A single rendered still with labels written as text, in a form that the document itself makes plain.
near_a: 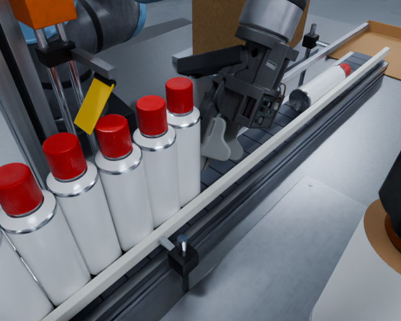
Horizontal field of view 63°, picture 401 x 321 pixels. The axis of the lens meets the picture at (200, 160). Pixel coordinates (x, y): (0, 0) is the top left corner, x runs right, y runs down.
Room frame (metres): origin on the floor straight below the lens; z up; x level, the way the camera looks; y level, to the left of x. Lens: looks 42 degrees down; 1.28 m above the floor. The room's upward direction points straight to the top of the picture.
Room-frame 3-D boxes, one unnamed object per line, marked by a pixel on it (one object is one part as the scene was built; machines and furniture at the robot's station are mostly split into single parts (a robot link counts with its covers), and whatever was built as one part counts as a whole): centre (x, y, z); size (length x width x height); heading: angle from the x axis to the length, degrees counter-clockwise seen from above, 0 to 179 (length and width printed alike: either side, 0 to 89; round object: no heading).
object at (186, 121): (0.35, 0.03, 0.98); 0.05 x 0.05 x 0.20
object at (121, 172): (0.27, 0.09, 0.98); 0.05 x 0.05 x 0.20
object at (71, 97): (0.61, 0.28, 0.93); 0.15 x 0.15 x 0.10
